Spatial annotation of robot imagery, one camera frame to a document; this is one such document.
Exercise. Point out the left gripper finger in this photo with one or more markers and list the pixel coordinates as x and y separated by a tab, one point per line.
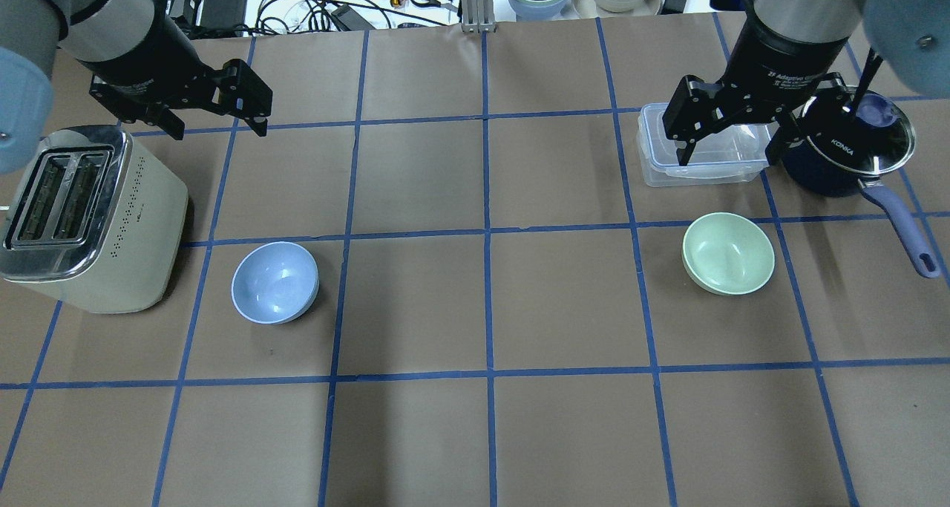
244	95
154	114

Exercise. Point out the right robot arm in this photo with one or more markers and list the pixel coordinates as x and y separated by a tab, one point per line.
911	35

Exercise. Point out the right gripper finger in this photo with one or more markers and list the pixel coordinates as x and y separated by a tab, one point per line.
695	111
825	115

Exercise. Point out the dark blue saucepan with lid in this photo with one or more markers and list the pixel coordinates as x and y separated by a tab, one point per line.
881	140

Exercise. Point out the blue bowl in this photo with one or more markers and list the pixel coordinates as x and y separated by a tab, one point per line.
275	283

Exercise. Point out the black power brick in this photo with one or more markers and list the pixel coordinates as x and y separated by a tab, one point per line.
222	18

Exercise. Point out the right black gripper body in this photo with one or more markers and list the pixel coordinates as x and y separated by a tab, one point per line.
785	58

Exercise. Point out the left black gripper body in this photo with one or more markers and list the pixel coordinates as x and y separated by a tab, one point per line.
145	56

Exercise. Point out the aluminium frame post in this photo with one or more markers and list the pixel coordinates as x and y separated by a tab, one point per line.
477	16

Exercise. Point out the black scissors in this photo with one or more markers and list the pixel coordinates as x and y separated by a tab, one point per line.
447	5

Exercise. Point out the beige plate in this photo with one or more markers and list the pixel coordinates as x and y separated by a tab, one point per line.
589	9

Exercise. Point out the cream two-slot toaster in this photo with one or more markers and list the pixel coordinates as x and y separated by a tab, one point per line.
96	222

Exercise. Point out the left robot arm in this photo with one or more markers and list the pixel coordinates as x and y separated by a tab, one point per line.
32	33

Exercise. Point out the green bowl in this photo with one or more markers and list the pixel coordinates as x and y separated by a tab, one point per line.
727	254

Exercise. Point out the clear plastic food container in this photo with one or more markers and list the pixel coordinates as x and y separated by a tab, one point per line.
735	155

